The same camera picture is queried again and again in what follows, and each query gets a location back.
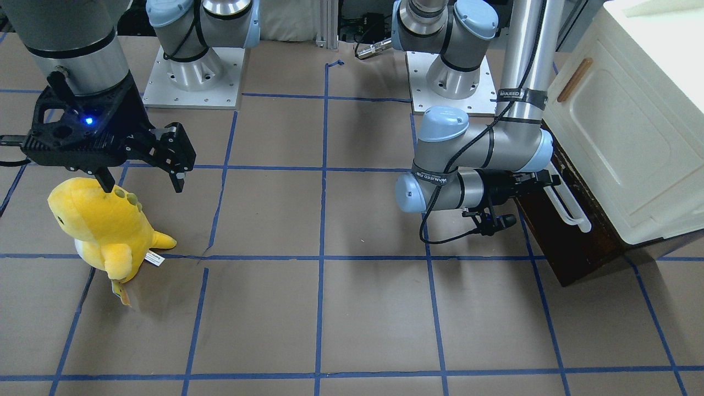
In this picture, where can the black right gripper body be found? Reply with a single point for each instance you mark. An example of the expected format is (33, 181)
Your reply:
(138, 122)

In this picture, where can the wooden handle on box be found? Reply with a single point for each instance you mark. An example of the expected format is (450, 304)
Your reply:
(575, 79)

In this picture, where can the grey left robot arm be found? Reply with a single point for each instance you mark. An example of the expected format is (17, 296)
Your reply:
(463, 166)

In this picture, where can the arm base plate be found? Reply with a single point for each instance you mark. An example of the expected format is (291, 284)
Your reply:
(211, 82)
(432, 83)

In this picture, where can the yellow plush dinosaur toy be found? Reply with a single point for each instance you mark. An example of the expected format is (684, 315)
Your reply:
(110, 229)

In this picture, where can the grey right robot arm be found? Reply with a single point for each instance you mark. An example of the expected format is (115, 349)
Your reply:
(80, 39)

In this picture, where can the cardboard hang tag on plush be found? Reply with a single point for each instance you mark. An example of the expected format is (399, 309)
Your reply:
(120, 290)

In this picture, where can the dark brown wooden drawer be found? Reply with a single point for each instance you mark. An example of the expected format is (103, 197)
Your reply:
(571, 253)

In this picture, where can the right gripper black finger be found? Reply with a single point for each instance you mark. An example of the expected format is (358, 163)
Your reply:
(105, 179)
(170, 149)

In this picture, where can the white sewn label on plush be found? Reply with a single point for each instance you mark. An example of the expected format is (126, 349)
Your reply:
(154, 258)

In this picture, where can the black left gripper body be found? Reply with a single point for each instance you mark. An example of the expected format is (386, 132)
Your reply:
(499, 188)

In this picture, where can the white drawer handle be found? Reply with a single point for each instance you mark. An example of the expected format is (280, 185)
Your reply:
(565, 203)

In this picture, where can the aluminium frame post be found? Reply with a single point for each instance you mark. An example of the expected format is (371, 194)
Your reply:
(327, 23)

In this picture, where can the cream plastic storage box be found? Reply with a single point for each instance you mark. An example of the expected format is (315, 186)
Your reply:
(633, 126)

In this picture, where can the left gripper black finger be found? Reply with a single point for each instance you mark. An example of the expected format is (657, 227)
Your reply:
(546, 179)

